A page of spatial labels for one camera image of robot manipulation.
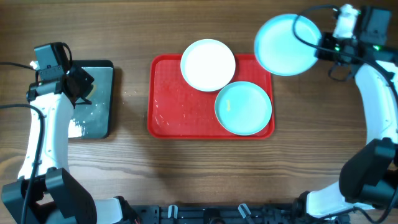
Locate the light blue plate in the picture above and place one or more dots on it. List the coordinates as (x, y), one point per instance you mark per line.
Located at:
(280, 52)
(243, 108)

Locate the white round plate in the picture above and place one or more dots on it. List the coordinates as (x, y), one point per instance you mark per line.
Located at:
(208, 65)

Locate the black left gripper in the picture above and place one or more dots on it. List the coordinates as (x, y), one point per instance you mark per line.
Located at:
(80, 82)

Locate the red plastic tray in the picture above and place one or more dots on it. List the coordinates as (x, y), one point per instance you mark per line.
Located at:
(178, 111)

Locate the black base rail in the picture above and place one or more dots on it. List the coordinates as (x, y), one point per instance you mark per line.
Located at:
(266, 214)

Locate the black water tray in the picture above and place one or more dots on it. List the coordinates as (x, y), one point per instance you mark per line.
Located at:
(93, 121)

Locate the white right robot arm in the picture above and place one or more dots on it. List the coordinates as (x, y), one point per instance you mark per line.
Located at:
(365, 181)

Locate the green and yellow sponge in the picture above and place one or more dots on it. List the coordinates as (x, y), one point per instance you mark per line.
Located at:
(93, 88)

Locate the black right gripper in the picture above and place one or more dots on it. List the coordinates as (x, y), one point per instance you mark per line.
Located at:
(325, 46)

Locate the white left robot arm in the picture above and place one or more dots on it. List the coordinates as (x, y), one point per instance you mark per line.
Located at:
(45, 191)

